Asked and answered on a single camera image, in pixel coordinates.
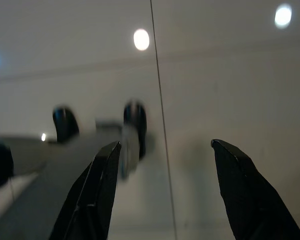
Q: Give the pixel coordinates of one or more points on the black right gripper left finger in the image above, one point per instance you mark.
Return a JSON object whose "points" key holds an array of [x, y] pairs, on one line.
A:
{"points": [[97, 190]]}

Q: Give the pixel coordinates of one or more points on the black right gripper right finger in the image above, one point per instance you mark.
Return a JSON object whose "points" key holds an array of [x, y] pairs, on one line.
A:
{"points": [[250, 200]]}

